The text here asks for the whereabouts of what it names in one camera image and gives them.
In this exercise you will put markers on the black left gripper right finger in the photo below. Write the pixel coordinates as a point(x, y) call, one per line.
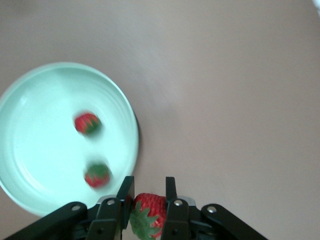
point(177, 217)

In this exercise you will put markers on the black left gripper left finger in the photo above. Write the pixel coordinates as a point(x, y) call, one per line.
point(110, 212)

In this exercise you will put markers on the red strawberry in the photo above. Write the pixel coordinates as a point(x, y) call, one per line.
point(96, 176)
point(86, 123)
point(150, 202)

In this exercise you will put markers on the pale green round plate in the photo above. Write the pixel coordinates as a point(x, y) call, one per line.
point(45, 125)

